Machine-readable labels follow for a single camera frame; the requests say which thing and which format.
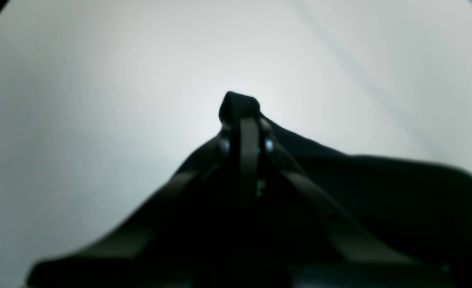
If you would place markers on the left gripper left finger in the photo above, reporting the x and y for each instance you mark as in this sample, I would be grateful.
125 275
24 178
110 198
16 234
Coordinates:
130 254

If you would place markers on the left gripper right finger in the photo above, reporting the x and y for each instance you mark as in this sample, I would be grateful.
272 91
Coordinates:
367 262

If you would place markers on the black T-shirt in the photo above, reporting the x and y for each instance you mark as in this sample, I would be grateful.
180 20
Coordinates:
420 210

